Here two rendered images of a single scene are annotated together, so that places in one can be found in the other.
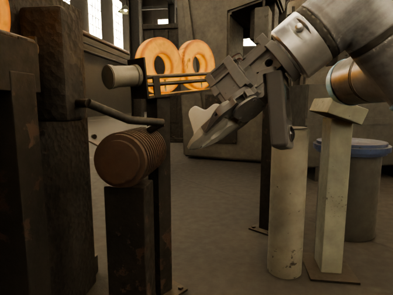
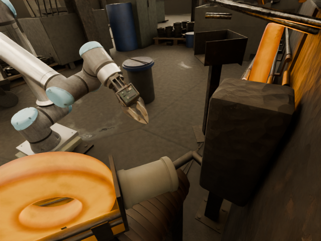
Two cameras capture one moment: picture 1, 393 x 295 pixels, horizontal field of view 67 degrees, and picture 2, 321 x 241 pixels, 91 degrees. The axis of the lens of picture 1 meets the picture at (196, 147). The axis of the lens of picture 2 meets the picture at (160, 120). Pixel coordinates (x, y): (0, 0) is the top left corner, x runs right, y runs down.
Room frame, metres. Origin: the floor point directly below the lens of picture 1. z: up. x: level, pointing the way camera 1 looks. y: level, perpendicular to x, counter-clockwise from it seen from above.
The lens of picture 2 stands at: (0.91, 0.29, 0.91)
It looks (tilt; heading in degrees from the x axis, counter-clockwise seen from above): 38 degrees down; 209
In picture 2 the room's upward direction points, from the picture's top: 6 degrees counter-clockwise
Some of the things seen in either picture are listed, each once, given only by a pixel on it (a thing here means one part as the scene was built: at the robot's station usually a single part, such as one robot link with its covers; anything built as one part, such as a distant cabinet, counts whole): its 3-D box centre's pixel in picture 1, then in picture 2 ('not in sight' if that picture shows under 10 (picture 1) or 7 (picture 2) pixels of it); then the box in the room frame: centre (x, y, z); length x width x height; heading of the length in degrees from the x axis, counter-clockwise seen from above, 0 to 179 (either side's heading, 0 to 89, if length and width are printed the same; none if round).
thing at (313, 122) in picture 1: (336, 127); not in sight; (2.70, -1.27, 0.39); 1.03 x 0.83 x 0.77; 97
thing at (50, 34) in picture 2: not in sight; (71, 37); (-1.51, -2.85, 0.43); 1.23 x 0.93 x 0.87; 170
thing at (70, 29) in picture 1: (52, 67); (237, 149); (0.69, 0.32, 0.68); 0.11 x 0.08 x 0.24; 82
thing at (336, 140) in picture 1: (332, 186); not in sight; (1.02, -0.48, 0.31); 0.24 x 0.16 x 0.62; 172
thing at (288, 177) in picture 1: (287, 201); not in sight; (1.00, -0.32, 0.26); 0.12 x 0.12 x 0.52
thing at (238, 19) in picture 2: not in sight; (230, 28); (-2.37, 0.04, 0.39); 1.03 x 0.83 x 0.79; 86
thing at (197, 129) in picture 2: not in sight; (210, 93); (-0.10, 0.16, 0.36); 0.26 x 0.20 x 0.72; 27
